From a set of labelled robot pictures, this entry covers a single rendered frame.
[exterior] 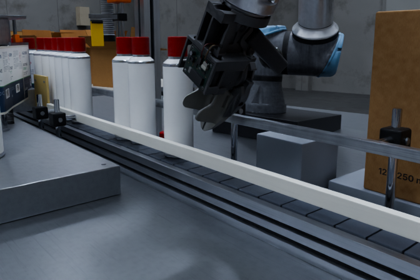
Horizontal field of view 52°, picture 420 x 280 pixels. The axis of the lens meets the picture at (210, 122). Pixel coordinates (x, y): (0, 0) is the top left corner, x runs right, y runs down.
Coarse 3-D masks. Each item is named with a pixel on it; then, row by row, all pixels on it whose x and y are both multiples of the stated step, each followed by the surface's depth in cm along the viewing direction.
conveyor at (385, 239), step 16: (80, 128) 99; (96, 128) 99; (128, 144) 83; (160, 160) 73; (176, 160) 73; (208, 176) 64; (224, 176) 64; (256, 192) 57; (272, 192) 57; (288, 208) 52; (304, 208) 52; (320, 208) 52; (336, 224) 48; (352, 224) 47; (368, 224) 47; (368, 240) 44; (384, 240) 44; (400, 240) 44; (416, 256) 40
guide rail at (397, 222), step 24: (96, 120) 90; (144, 144) 76; (168, 144) 70; (216, 168) 61; (240, 168) 58; (288, 192) 52; (312, 192) 49; (336, 192) 47; (360, 216) 44; (384, 216) 42; (408, 216) 41
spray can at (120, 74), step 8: (120, 40) 84; (128, 40) 84; (120, 48) 84; (128, 48) 84; (120, 56) 84; (128, 56) 84; (112, 64) 85; (120, 64) 84; (112, 72) 85; (120, 72) 84; (120, 80) 84; (120, 88) 85; (128, 88) 85; (120, 96) 85; (128, 96) 85; (120, 104) 85; (128, 104) 85; (120, 112) 86; (128, 112) 86; (120, 120) 86; (128, 120) 86
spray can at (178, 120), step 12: (180, 36) 71; (168, 48) 72; (180, 48) 71; (168, 60) 71; (168, 72) 71; (180, 72) 71; (168, 84) 71; (180, 84) 71; (192, 84) 73; (168, 96) 72; (180, 96) 71; (168, 108) 72; (180, 108) 72; (168, 120) 73; (180, 120) 72; (192, 120) 74; (168, 132) 73; (180, 132) 73; (192, 132) 74; (192, 144) 75; (168, 156) 74
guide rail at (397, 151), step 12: (228, 120) 70; (240, 120) 68; (252, 120) 65; (264, 120) 64; (288, 132) 60; (300, 132) 59; (312, 132) 57; (324, 132) 56; (336, 144) 54; (348, 144) 53; (360, 144) 52; (372, 144) 51; (384, 144) 49; (396, 144) 49; (396, 156) 48; (408, 156) 47
